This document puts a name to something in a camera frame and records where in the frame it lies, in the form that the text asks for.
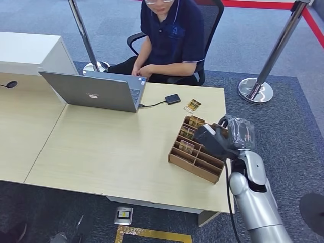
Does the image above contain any black rounded object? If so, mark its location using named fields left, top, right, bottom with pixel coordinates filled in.
left=0, top=220, right=28, bottom=243

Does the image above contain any chrome stanchion post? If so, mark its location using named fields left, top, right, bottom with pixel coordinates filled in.
left=67, top=0, right=111, bottom=75
left=237, top=0, right=312, bottom=105

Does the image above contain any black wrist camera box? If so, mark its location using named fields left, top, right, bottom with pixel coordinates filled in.
left=193, top=123, right=240, bottom=162

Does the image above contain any dark grey floor rug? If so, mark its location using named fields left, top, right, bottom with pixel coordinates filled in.
left=0, top=61, right=324, bottom=243

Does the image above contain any black card reader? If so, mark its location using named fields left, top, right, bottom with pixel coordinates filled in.
left=165, top=93, right=181, bottom=106

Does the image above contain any person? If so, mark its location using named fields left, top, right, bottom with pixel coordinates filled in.
left=107, top=0, right=205, bottom=87

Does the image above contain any black reader cable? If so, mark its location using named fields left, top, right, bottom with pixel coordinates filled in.
left=137, top=99, right=167, bottom=109

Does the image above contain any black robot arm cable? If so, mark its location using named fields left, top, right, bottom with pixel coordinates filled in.
left=224, top=160, right=242, bottom=243

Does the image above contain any silver floor socket box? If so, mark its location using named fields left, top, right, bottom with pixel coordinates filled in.
left=113, top=206, right=134, bottom=226

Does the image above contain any white cabinet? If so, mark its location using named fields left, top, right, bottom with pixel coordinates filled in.
left=0, top=31, right=79, bottom=77

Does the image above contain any person's left hand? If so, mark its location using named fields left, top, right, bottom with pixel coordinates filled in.
left=138, top=64, right=153, bottom=81

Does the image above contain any black round disc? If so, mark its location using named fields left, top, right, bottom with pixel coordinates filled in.
left=299, top=192, right=324, bottom=237

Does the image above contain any grey laptop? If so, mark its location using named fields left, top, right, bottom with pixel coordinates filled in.
left=39, top=70, right=147, bottom=114

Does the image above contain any black round desk microphone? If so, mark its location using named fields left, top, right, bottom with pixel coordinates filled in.
left=0, top=80, right=18, bottom=90

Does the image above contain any red barrier belt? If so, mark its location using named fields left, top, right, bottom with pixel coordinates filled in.
left=301, top=6, right=324, bottom=50

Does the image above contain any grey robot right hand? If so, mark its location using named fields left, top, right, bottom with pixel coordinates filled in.
left=217, top=114, right=256, bottom=152

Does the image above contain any gold patterned card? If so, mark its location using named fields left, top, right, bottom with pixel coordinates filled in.
left=184, top=98, right=202, bottom=114
left=179, top=126, right=196, bottom=140
left=178, top=139, right=196, bottom=155
left=188, top=115, right=205, bottom=129

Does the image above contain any wooden slotted card holder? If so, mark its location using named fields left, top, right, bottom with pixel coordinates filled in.
left=168, top=115, right=230, bottom=185

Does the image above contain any black office chair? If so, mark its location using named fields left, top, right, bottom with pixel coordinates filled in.
left=126, top=0, right=225, bottom=87

